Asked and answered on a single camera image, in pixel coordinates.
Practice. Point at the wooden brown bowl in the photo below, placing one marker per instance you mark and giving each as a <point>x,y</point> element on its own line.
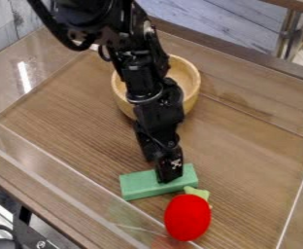
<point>183,72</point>

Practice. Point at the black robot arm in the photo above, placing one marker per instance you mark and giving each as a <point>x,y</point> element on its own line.
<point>119,25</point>

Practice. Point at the black table leg clamp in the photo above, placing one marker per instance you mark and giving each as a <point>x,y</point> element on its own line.
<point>25,237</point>

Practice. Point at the green rectangular block stick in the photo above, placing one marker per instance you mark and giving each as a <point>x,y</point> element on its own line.
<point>141,184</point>

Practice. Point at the metal chair frame background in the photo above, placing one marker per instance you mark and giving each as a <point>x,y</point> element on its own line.
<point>290,37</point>

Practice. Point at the red felt strawberry toy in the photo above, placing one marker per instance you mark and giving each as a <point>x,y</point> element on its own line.
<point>188,214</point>

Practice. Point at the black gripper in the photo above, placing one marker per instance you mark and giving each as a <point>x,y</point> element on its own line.
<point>157,107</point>

